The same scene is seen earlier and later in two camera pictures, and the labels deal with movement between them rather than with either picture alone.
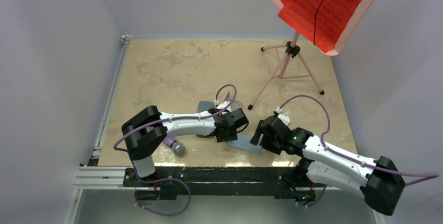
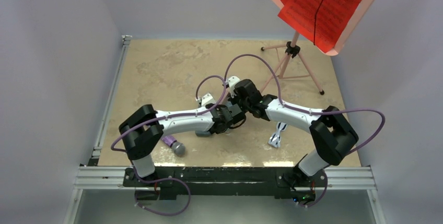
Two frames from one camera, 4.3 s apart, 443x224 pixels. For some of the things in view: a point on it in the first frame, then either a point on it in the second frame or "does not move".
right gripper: [264, 142] → [234, 95]
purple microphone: [178, 148] does not move
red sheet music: [319, 7] does not move
